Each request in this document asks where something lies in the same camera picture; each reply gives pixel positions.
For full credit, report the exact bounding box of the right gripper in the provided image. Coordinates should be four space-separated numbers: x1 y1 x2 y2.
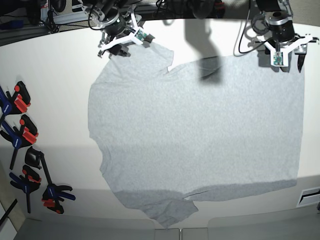
97 10 154 58

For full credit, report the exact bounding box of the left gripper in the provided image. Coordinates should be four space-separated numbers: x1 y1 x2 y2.
250 17 319 72

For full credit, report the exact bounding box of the grey T-shirt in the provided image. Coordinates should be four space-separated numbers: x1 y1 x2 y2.
88 44 305 228

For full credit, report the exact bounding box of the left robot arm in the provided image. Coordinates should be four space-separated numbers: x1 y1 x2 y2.
250 0 320 72

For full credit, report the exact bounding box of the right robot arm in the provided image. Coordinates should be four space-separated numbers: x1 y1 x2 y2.
80 0 155 58

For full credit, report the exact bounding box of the blue red bar clamp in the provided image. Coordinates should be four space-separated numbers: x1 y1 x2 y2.
0 81 31 124
24 146 76 215
9 164 42 214
0 114 39 170

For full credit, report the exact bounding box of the black strip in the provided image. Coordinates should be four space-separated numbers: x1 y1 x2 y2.
0 199 18 226

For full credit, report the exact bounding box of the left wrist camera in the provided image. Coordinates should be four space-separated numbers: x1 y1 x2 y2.
270 51 285 67

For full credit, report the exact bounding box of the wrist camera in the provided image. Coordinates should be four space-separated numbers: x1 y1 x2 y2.
270 51 285 67
132 28 148 45

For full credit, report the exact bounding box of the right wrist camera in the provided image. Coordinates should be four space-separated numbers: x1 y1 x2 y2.
132 28 148 45

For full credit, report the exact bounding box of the black cable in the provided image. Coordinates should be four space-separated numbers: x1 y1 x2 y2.
233 0 267 57

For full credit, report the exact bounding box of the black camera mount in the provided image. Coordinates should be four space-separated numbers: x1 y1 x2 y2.
191 0 215 19

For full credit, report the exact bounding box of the aluminium frame rail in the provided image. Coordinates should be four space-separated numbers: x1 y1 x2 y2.
0 25 49 47

